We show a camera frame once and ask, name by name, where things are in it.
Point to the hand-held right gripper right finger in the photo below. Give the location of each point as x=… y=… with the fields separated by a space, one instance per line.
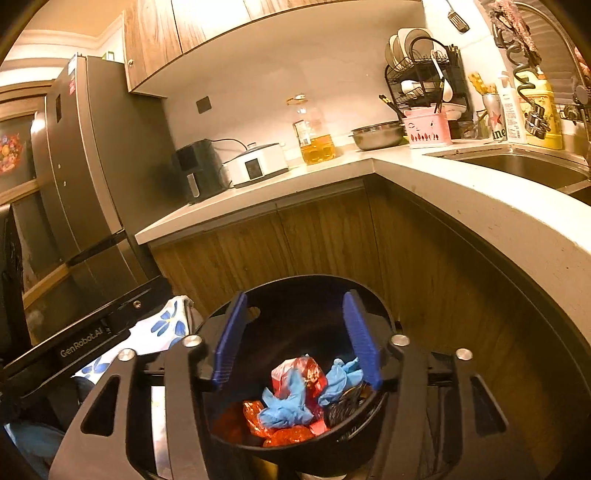
x=362 y=341

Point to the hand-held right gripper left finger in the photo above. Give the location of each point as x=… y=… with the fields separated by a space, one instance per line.
x=228 y=341

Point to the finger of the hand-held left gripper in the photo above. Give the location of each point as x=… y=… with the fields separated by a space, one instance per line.
x=138 y=304

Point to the black trash bin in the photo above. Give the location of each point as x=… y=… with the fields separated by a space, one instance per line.
x=295 y=323

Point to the blue floral tablecloth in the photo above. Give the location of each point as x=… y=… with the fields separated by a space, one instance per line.
x=161 y=323

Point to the blue disposable glove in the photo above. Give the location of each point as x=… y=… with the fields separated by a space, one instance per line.
x=341 y=376
x=284 y=406

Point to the clear red printed bag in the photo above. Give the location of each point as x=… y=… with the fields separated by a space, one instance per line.
x=310 y=374

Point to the black plastic bag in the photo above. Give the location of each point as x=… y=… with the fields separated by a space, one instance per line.
x=341 y=408

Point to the crumpled red plastic bag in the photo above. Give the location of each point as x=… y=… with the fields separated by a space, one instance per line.
x=281 y=436

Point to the grey refrigerator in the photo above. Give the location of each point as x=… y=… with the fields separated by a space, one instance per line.
x=92 y=184

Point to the black air fryer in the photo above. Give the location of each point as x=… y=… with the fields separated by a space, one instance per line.
x=198 y=170

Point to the wooden glass panel door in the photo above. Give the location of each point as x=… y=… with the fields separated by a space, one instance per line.
x=18 y=191

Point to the white slow cooker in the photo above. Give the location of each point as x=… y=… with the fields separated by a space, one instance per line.
x=256 y=166

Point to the red door decoration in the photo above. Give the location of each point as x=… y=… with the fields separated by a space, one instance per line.
x=10 y=152

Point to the cooking oil bottle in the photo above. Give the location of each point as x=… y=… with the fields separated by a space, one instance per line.
x=316 y=143

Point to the steel bowl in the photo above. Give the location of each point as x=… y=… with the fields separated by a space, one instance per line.
x=376 y=136

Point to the pink utensil holder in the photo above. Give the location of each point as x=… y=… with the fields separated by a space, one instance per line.
x=427 y=131

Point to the steel sink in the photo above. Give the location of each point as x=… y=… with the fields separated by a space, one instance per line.
x=517 y=168

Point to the beer can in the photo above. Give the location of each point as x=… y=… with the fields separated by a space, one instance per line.
x=494 y=120

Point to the small white bowl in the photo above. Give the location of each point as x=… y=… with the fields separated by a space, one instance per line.
x=409 y=86

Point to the white ladle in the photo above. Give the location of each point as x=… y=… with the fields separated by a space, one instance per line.
x=447 y=90

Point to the white pump bottle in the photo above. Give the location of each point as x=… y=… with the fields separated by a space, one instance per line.
x=511 y=115

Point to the black dish rack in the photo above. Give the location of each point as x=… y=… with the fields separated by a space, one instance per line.
x=461 y=78

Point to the yellow utensils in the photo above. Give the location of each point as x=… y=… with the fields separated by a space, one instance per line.
x=482 y=84

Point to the yellow detergent bottle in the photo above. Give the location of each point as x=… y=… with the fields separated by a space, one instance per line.
x=551 y=120

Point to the white plate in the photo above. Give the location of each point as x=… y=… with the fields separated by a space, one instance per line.
x=413 y=39
x=393 y=48

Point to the hanging slotted spatula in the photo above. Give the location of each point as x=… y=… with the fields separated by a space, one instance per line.
x=458 y=21

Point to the window blinds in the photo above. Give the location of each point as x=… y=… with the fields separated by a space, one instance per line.
x=561 y=69

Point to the brown rag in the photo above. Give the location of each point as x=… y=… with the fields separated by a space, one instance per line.
x=515 y=23

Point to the steel faucet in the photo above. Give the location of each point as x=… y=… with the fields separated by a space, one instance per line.
x=565 y=37

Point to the dark wall socket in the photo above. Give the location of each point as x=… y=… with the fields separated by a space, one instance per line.
x=204 y=105

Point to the wooden wall cabinet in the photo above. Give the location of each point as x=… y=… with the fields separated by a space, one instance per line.
x=207 y=27

